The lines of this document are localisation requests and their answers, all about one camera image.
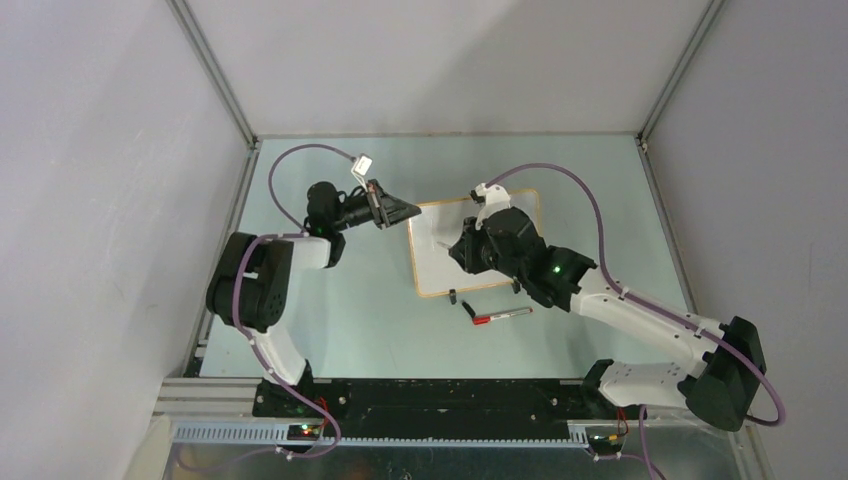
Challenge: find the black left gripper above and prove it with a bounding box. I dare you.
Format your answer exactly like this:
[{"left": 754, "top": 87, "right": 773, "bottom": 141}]
[{"left": 330, "top": 179, "right": 419, "bottom": 232}]

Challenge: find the yellow framed whiteboard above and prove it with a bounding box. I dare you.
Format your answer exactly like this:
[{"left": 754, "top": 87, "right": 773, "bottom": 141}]
[{"left": 407, "top": 196, "right": 510, "bottom": 298}]

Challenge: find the black marker cap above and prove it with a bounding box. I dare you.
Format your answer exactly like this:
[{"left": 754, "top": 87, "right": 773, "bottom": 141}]
[{"left": 461, "top": 300, "right": 476, "bottom": 318}]

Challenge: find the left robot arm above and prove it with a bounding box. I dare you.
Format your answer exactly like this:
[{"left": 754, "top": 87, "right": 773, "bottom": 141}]
[{"left": 205, "top": 180, "right": 421, "bottom": 417}]

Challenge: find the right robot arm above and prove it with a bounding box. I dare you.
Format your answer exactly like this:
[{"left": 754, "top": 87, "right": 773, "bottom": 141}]
[{"left": 447, "top": 207, "right": 766, "bottom": 432}]

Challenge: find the red whiteboard marker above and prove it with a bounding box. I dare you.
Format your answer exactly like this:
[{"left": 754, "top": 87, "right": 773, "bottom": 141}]
[{"left": 472, "top": 307, "right": 534, "bottom": 326}]

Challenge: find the left controller board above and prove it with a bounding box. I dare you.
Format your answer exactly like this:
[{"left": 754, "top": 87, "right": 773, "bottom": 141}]
[{"left": 286, "top": 423, "right": 324, "bottom": 442}]

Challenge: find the controller board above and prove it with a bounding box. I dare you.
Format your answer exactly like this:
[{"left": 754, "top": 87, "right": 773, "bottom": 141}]
[
  {"left": 286, "top": 423, "right": 324, "bottom": 442},
  {"left": 587, "top": 433, "right": 628, "bottom": 457}
]

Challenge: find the right controller board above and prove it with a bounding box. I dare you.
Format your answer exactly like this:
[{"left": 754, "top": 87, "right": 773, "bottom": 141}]
[{"left": 587, "top": 433, "right": 628, "bottom": 457}]

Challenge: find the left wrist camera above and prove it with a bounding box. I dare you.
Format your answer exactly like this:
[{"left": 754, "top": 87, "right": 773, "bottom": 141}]
[{"left": 350, "top": 154, "right": 373, "bottom": 189}]

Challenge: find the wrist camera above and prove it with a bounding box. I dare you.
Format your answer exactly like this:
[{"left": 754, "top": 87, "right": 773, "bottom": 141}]
[
  {"left": 470, "top": 183, "right": 512, "bottom": 230},
  {"left": 350, "top": 154, "right": 373, "bottom": 189}
]

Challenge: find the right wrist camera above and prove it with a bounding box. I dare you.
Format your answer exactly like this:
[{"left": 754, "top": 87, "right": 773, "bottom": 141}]
[{"left": 470, "top": 183, "right": 512, "bottom": 230}]

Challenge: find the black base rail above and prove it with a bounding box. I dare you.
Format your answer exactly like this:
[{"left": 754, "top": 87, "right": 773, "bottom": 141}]
[{"left": 254, "top": 377, "right": 637, "bottom": 442}]

